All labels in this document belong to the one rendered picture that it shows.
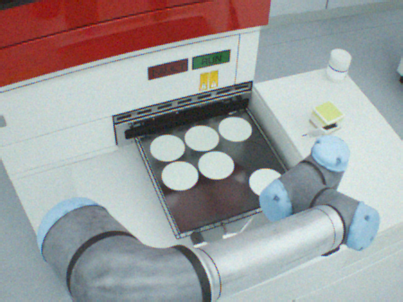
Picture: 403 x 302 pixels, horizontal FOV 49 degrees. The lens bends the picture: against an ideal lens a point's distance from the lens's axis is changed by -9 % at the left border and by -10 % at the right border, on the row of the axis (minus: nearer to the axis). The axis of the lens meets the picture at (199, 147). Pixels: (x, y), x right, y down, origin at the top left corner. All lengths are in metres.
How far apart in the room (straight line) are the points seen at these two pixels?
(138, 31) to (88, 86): 0.23
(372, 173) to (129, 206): 0.70
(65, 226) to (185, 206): 0.71
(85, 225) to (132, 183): 0.84
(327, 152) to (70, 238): 0.49
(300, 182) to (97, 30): 0.60
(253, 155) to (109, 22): 0.58
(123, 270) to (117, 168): 0.96
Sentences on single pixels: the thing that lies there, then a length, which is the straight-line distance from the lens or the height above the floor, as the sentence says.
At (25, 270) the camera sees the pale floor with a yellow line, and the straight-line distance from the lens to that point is 2.29.
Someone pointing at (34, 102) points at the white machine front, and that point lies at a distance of 1.31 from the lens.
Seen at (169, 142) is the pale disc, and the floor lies 0.90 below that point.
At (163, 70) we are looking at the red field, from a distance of 1.34.
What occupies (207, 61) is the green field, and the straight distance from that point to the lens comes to 1.38.
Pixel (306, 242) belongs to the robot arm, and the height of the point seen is 1.40.
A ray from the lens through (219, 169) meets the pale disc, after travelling 1.36.
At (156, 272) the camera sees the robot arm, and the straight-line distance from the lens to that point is 0.53.
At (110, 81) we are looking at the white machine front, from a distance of 1.31.
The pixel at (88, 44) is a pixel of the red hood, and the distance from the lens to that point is 1.16.
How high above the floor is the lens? 1.96
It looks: 49 degrees down
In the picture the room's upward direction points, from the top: 2 degrees clockwise
